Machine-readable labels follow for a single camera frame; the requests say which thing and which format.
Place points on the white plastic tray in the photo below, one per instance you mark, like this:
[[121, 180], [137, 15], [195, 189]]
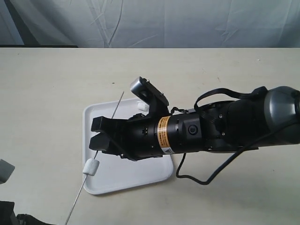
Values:
[[114, 173]]

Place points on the grey backdrop cloth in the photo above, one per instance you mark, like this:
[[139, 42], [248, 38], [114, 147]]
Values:
[[151, 23]]

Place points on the white foam piece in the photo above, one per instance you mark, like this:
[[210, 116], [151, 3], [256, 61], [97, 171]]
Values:
[[142, 106], [91, 166]]

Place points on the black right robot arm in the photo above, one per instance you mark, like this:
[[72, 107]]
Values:
[[258, 119]]

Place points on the thin metal skewer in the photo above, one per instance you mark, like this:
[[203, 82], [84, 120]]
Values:
[[79, 192]]

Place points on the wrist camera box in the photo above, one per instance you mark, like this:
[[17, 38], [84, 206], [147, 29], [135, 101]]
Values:
[[6, 170], [149, 94]]

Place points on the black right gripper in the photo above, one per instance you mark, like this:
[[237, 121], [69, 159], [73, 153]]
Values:
[[135, 138]]

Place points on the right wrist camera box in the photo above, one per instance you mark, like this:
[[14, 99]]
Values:
[[149, 94]]

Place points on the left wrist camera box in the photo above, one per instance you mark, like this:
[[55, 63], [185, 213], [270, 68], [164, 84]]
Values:
[[6, 170]]

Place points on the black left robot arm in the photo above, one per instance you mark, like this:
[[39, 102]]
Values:
[[8, 216]]

